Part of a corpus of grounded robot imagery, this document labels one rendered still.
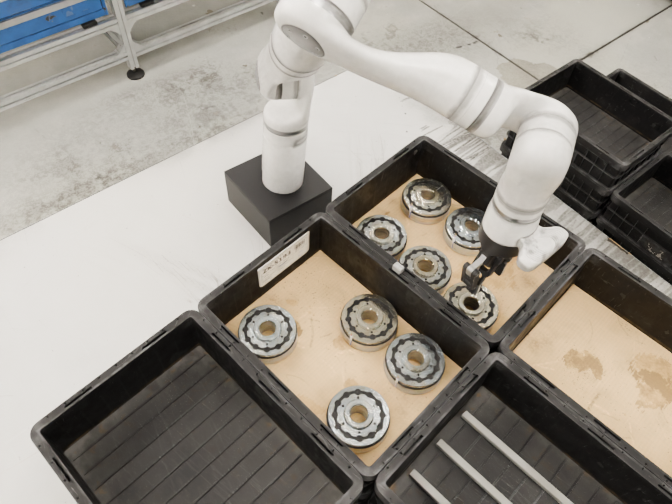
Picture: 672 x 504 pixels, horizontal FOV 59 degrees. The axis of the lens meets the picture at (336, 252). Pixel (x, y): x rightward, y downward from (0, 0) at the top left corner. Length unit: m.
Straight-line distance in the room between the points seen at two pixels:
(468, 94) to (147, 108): 2.20
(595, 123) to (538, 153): 1.43
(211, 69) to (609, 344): 2.25
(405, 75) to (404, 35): 2.49
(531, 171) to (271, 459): 0.59
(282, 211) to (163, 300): 0.31
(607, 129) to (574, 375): 1.17
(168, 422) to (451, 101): 0.67
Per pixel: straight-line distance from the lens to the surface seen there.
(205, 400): 1.05
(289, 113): 1.19
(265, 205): 1.30
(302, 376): 1.05
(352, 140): 1.58
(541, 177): 0.75
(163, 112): 2.77
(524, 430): 1.08
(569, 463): 1.09
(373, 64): 0.71
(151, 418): 1.06
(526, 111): 0.78
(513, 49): 3.25
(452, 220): 1.23
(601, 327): 1.22
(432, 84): 0.72
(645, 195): 2.17
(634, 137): 2.17
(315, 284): 1.14
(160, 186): 1.50
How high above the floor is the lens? 1.79
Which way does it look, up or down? 55 degrees down
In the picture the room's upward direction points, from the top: 4 degrees clockwise
